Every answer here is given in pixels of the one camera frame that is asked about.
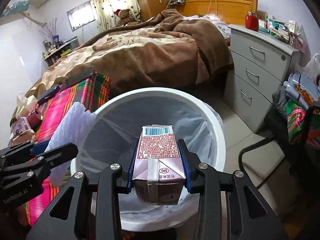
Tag tissue pack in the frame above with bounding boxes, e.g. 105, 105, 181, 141
15, 92, 37, 119

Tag brown teddy bear santa hat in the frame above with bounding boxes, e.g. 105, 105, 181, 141
115, 9, 139, 27

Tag pile of clothes on chair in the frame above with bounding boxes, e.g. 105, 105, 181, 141
264, 73, 319, 145

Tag cluttered side desk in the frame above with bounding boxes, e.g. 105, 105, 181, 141
43, 36, 79, 67

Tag orange wooden headboard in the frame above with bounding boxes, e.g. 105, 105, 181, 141
176, 0, 258, 25

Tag boxes on cabinet top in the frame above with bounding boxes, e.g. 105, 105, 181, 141
259, 14, 309, 54

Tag red canister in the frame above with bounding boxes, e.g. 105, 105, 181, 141
245, 11, 259, 31

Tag dried branches in vase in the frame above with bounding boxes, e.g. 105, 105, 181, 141
40, 18, 59, 43

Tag grey three-drawer cabinet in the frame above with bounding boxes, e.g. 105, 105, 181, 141
223, 24, 301, 133

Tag small wall window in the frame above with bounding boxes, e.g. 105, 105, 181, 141
67, 1, 95, 31

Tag brown fleece bed blanket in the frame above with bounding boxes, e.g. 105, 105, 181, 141
26, 9, 233, 109

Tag white round trash bin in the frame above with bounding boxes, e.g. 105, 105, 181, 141
71, 87, 225, 232

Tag black tablet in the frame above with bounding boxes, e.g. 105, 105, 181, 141
60, 66, 95, 90

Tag dark blue glasses case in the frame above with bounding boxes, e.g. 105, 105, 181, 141
37, 85, 60, 106

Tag black chair frame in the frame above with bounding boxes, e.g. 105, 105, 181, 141
237, 74, 320, 190

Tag white plastic bag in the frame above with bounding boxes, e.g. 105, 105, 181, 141
296, 53, 320, 84

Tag pink plaid table cloth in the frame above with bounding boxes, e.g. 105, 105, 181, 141
25, 73, 111, 225

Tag pink milk carton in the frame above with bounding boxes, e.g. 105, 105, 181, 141
10, 116, 35, 146
132, 125, 185, 205

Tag red drink can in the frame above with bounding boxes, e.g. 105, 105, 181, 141
27, 108, 42, 129

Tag clear trash bag liner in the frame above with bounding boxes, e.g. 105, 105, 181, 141
78, 96, 225, 221

